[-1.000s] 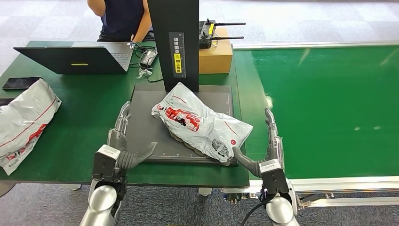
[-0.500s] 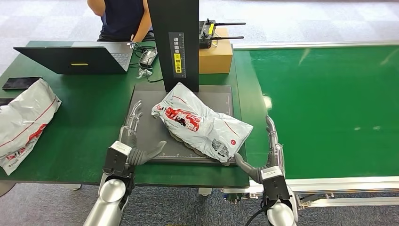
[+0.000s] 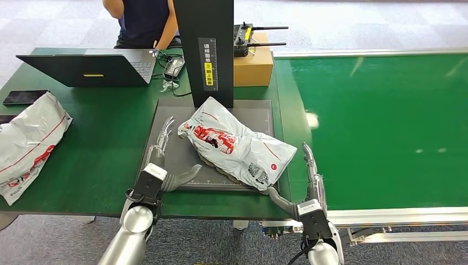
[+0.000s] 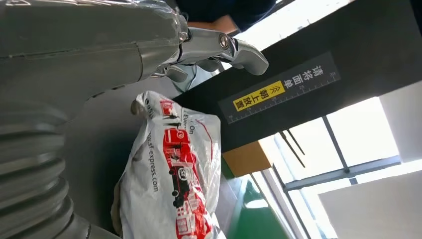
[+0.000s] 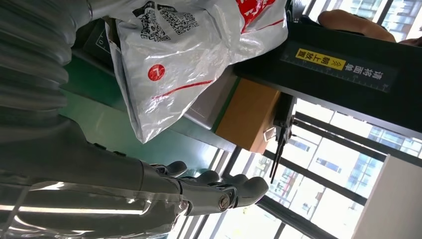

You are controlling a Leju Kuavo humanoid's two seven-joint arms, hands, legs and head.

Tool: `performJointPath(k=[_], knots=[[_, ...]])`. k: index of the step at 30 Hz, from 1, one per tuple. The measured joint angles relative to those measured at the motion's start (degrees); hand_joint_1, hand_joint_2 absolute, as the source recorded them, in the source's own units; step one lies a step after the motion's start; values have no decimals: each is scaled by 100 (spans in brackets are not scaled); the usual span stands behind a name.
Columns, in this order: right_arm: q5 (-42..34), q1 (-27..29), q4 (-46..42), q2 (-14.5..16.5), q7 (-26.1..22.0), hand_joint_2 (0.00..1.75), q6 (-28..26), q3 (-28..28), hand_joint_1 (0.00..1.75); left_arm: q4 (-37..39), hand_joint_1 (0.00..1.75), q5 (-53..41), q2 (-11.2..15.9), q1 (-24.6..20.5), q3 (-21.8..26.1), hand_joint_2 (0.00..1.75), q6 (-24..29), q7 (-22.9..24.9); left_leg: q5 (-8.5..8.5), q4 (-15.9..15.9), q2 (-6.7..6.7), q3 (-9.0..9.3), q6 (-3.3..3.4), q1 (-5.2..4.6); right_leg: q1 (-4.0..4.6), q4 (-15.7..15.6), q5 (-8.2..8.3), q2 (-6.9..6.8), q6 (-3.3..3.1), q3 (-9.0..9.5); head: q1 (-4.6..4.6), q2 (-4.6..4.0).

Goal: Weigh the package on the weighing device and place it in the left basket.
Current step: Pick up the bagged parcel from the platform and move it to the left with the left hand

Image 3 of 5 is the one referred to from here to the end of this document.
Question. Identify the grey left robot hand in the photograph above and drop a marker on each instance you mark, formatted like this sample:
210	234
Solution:
175	181

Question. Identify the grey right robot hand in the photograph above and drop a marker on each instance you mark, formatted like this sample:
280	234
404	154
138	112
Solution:
316	190

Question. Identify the white red-printed plastic package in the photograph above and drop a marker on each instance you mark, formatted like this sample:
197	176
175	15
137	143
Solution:
237	146

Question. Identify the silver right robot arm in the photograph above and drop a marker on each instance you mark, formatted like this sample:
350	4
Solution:
323	254

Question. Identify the black weighing scanner device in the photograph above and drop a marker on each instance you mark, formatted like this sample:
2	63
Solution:
212	36

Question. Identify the white red-striped plastic package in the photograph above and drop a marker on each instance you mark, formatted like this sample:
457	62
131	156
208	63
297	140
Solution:
25	146

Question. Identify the white table foot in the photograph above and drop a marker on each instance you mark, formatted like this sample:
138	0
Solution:
89	219
240	225

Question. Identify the green conveyor belt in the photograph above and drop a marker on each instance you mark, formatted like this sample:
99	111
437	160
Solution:
384	128

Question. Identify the clear plastic wrapper scrap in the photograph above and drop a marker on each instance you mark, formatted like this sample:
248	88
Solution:
169	86

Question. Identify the grey power adapter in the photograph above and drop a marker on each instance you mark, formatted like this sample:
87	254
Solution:
173	68

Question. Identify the brown cardboard box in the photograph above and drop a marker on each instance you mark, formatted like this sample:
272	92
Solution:
252	69

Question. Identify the dark open laptop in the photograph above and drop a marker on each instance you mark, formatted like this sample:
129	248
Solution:
80	69

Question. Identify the black remote controller with antennas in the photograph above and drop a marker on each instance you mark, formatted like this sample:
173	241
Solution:
241	42

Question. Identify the person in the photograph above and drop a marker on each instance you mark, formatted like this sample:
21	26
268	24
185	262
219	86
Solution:
146	22

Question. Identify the black smartphone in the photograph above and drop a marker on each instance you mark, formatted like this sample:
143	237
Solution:
23	97

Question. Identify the dark flat object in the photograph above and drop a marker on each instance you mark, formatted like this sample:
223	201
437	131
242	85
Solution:
6	120

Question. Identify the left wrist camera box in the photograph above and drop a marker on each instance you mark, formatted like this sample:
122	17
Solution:
148	186

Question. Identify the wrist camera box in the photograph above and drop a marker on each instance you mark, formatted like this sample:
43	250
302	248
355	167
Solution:
148	186
314	219

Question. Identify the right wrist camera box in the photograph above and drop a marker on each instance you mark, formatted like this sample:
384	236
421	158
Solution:
314	219

